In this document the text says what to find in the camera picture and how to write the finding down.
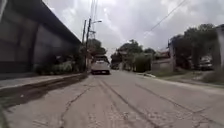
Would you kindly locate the grey concrete road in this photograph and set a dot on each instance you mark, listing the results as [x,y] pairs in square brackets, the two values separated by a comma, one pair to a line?
[133,100]

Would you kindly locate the reddish building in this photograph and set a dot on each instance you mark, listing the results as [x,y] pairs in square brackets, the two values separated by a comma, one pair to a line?
[162,61]

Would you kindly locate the utility pole with street lamp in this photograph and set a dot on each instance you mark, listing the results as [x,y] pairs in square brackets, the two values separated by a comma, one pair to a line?
[87,43]

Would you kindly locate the white car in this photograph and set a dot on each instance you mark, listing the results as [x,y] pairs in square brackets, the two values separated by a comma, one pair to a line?
[100,67]

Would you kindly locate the long dark wall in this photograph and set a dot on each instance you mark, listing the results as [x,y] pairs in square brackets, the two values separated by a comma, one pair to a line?
[33,43]

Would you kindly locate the grass verge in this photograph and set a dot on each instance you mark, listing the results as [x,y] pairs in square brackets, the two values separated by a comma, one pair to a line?
[173,72]

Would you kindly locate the parked car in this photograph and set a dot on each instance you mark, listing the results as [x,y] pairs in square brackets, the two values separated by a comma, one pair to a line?
[205,65]

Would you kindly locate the dark dirt strip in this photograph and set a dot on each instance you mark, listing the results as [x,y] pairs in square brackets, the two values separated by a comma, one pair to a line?
[33,93]

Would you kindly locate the bushes along wall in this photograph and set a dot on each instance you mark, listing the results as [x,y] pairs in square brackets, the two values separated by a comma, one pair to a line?
[60,67]

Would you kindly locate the pale building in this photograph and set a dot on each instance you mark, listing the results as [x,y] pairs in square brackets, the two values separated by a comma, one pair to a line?
[220,46]

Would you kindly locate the raised concrete pavement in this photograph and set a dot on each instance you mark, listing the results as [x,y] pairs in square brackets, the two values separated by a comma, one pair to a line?
[30,81]

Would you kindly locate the tree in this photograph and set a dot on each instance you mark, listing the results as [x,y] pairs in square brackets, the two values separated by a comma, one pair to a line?
[96,46]

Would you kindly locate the group of green trees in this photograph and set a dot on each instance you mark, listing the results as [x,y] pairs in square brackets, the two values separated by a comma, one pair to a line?
[133,55]

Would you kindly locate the large dark trees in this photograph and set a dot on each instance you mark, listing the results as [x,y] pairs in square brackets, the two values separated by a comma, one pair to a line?
[195,43]

